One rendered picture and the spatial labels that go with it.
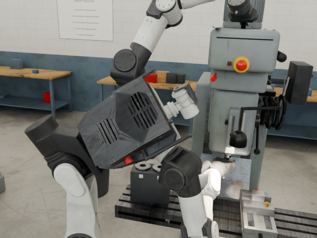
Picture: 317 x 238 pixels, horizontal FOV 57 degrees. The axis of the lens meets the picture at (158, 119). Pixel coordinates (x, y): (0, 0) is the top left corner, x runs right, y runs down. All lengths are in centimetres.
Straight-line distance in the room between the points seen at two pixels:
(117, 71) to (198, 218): 61
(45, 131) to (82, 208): 34
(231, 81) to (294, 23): 445
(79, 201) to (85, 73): 533
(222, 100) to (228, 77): 12
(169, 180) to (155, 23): 59
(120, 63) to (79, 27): 528
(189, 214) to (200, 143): 89
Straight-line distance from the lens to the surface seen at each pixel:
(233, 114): 133
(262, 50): 120
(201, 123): 188
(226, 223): 162
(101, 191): 346
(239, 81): 131
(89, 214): 124
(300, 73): 166
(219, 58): 120
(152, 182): 163
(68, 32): 648
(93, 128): 101
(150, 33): 116
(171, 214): 163
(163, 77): 531
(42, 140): 111
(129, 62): 108
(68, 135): 108
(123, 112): 94
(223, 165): 144
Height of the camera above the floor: 190
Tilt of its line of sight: 18 degrees down
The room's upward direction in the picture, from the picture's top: 2 degrees clockwise
